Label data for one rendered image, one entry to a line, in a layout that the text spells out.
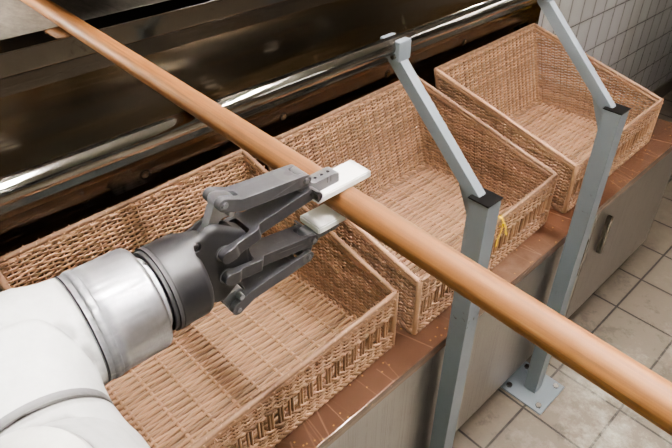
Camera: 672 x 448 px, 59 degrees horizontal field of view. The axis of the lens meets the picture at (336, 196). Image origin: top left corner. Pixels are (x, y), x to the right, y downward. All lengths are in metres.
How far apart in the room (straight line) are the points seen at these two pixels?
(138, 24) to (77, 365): 0.81
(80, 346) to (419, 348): 0.90
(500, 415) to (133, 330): 1.55
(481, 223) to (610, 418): 1.10
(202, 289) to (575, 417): 1.61
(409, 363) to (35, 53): 0.87
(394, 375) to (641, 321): 1.29
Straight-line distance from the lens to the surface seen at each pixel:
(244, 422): 1.01
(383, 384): 1.20
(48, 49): 1.10
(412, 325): 1.26
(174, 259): 0.48
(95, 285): 0.46
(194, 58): 1.26
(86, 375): 0.44
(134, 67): 0.89
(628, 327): 2.29
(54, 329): 0.45
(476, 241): 1.06
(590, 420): 1.99
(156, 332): 0.47
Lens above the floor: 1.53
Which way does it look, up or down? 35 degrees down
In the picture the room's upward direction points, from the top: straight up
